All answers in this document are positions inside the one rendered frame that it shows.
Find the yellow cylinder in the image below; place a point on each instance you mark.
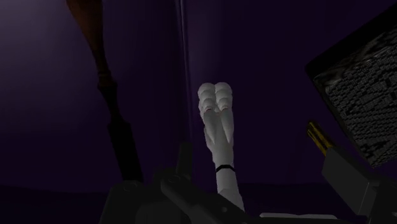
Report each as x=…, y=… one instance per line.
x=316, y=135

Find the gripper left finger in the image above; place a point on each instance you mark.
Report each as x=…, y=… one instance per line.
x=186, y=198

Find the white hand-shaped figure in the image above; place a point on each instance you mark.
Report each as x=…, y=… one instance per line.
x=221, y=149

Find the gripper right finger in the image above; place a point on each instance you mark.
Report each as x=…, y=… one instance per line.
x=350, y=173

